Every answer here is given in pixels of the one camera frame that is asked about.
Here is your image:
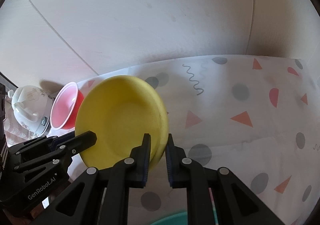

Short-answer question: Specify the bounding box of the red plastic bowl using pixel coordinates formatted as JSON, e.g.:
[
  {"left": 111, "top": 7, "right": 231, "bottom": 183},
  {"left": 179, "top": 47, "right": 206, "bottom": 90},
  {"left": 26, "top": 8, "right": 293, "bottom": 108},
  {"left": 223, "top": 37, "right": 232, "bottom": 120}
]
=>
[{"left": 50, "top": 82, "right": 84, "bottom": 130}]

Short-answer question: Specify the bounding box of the yellow bowl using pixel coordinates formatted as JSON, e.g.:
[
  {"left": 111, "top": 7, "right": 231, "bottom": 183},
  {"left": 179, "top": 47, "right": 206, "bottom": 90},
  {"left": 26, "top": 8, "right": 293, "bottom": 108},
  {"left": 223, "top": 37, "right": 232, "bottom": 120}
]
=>
[{"left": 75, "top": 75, "right": 169, "bottom": 170}]

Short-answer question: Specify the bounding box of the pink striped cloth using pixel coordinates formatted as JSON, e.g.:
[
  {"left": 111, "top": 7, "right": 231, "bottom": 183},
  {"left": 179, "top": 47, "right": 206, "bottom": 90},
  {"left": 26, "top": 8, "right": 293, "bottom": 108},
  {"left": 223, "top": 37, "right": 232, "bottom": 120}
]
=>
[{"left": 4, "top": 117, "right": 30, "bottom": 147}]

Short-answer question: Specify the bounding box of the black white striped sleeve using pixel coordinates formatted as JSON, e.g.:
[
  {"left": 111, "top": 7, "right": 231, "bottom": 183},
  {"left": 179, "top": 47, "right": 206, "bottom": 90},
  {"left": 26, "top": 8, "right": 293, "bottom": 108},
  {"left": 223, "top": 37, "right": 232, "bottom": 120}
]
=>
[{"left": 0, "top": 143, "right": 8, "bottom": 178}]

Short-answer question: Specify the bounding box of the teal plate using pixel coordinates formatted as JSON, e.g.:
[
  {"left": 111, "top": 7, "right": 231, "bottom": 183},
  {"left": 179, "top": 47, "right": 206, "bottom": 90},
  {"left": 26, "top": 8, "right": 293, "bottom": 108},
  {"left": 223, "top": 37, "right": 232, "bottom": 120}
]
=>
[{"left": 151, "top": 211, "right": 188, "bottom": 225}]

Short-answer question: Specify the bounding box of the white patterned tablecloth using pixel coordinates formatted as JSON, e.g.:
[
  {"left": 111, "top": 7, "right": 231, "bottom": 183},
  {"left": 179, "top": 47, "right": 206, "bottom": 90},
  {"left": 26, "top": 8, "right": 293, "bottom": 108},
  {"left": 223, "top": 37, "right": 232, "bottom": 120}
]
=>
[{"left": 4, "top": 54, "right": 320, "bottom": 225}]

